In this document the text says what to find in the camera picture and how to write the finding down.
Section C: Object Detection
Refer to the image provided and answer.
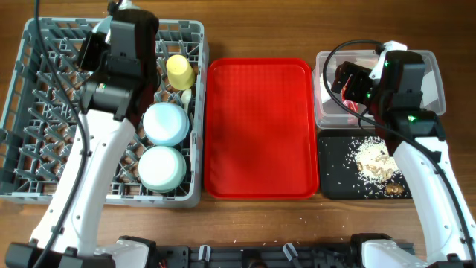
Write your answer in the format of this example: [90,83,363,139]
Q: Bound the rice and food scraps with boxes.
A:
[344,136,408,199]

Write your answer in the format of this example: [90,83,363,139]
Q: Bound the mint green food bowl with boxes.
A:
[138,146,187,193]

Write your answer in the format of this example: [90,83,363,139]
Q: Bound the yellow plastic cup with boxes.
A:
[166,54,195,90]

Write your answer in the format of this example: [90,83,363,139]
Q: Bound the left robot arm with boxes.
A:
[5,3,159,267]

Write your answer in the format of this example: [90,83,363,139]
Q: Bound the light blue plate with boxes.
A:
[91,16,112,34]

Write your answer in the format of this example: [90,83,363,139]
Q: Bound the black waste tray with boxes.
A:
[318,130,411,200]

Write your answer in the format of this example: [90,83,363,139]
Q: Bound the small mint green bowl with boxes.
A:
[142,102,190,147]

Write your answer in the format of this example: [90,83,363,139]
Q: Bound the white napkin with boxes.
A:
[318,54,337,103]

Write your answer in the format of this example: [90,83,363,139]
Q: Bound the red plastic tray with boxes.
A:
[204,57,319,200]

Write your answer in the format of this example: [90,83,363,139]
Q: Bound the clear plastic bin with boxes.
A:
[312,50,446,130]

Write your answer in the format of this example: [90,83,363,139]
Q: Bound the white plastic fork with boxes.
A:
[189,111,195,130]

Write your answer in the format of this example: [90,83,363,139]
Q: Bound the white plastic spoon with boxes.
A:
[181,89,193,112]

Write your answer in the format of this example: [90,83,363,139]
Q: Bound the grey dishwasher rack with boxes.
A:
[1,18,209,208]

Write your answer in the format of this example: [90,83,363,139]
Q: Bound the red snack wrapper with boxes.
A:
[341,85,359,112]

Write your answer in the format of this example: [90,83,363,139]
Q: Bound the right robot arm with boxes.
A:
[326,50,475,267]

